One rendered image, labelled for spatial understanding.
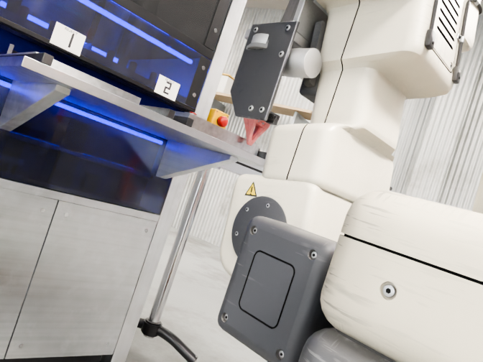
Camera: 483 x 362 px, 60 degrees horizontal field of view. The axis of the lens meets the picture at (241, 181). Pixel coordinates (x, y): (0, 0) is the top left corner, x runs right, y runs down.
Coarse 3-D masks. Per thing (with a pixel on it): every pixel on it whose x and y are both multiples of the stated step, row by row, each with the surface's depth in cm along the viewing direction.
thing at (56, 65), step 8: (56, 64) 92; (64, 64) 93; (64, 72) 93; (72, 72) 94; (80, 72) 95; (88, 80) 97; (96, 80) 98; (104, 88) 100; (112, 88) 101; (120, 96) 103; (128, 96) 104; (136, 96) 105
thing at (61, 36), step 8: (56, 24) 114; (56, 32) 114; (64, 32) 116; (72, 32) 117; (56, 40) 115; (64, 40) 116; (80, 40) 119; (64, 48) 116; (72, 48) 118; (80, 48) 119
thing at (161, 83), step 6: (162, 78) 138; (156, 84) 137; (162, 84) 138; (168, 84) 140; (174, 84) 141; (156, 90) 137; (162, 90) 139; (168, 90) 140; (174, 90) 142; (168, 96) 141; (174, 96) 142
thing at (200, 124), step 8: (176, 112) 108; (184, 112) 106; (200, 120) 106; (200, 128) 106; (208, 128) 108; (216, 128) 110; (216, 136) 110; (224, 136) 112; (232, 136) 114; (240, 136) 116; (232, 144) 114; (240, 144) 116; (256, 144) 120; (256, 152) 121
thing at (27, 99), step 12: (12, 84) 109; (24, 84) 101; (36, 84) 95; (48, 84) 89; (12, 96) 106; (24, 96) 98; (36, 96) 92; (48, 96) 88; (60, 96) 88; (12, 108) 103; (24, 108) 96; (36, 108) 95; (0, 120) 108; (12, 120) 102; (24, 120) 102
